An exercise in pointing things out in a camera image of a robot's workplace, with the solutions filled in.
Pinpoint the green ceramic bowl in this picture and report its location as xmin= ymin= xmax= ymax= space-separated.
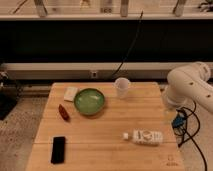
xmin=73 ymin=88 xmax=105 ymax=116

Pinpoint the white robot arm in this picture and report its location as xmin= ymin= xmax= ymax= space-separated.
xmin=162 ymin=62 xmax=213 ymax=124

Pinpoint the blue connector box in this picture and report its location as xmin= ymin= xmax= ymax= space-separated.
xmin=172 ymin=114 xmax=186 ymax=128

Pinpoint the clear plastic bottle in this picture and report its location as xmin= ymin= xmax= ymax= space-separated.
xmin=123 ymin=130 xmax=163 ymax=146

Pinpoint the clear plastic cup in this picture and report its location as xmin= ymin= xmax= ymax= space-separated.
xmin=114 ymin=77 xmax=130 ymax=99

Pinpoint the white rectangular block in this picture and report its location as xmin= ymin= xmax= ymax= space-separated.
xmin=64 ymin=87 xmax=78 ymax=101

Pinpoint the red chili pepper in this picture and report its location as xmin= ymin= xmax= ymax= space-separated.
xmin=58 ymin=105 xmax=70 ymax=121

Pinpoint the black smartphone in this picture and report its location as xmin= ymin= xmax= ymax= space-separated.
xmin=51 ymin=137 xmax=65 ymax=164

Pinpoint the black equipment at left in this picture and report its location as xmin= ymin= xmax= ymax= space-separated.
xmin=0 ymin=71 xmax=21 ymax=120

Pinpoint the black hanging cable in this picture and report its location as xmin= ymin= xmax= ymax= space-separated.
xmin=111 ymin=10 xmax=145 ymax=77

